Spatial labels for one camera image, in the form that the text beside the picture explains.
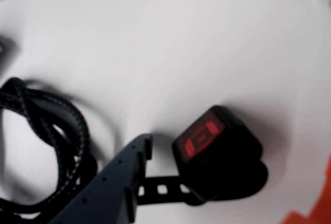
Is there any coiled black braided cable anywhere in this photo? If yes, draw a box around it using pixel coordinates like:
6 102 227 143
0 77 98 219

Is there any black bike light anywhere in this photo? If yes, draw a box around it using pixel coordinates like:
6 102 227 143
136 104 270 207

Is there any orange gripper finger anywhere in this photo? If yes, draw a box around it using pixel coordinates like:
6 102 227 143
280 153 331 224

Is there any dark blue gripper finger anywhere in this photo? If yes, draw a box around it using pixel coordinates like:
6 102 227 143
48 133 154 224

